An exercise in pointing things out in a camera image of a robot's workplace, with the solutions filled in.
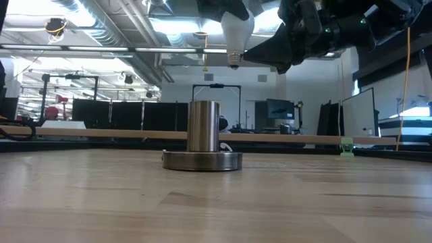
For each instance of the black partition panels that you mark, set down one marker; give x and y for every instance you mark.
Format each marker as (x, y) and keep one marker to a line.
(128, 114)

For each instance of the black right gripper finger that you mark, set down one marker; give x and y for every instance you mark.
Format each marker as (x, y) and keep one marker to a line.
(276, 50)
(219, 8)

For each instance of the green marker pen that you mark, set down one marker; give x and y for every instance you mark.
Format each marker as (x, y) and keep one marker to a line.
(347, 148)

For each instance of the person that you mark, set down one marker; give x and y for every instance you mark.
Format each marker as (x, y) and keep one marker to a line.
(51, 112)

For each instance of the dark computer monitor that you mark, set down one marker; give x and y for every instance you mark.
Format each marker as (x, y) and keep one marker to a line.
(280, 108)

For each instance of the silver ceiling air duct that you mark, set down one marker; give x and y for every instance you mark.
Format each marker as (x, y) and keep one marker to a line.
(111, 33)

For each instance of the metal lamp socket base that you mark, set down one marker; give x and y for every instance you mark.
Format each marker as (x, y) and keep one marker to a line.
(202, 128)

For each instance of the black folded panels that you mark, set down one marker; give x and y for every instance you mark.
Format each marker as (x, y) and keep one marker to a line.
(329, 118)

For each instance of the white light bulb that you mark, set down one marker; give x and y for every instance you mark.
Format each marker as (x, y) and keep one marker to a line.
(236, 33)

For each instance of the white rectangular tray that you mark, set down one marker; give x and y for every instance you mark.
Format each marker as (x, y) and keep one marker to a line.
(64, 125)

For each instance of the beige wooden desk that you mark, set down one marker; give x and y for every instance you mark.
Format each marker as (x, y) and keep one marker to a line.
(270, 137)

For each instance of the black metal table frame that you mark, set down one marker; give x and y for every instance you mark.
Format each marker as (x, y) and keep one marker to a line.
(101, 146)

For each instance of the black camera gantry frame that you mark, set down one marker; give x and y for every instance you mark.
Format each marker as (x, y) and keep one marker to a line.
(72, 76)
(216, 85)

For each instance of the white whiteboard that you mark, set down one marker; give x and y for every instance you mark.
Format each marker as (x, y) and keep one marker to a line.
(359, 114)

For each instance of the long ceiling light strip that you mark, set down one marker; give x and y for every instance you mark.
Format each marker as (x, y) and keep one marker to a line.
(101, 48)

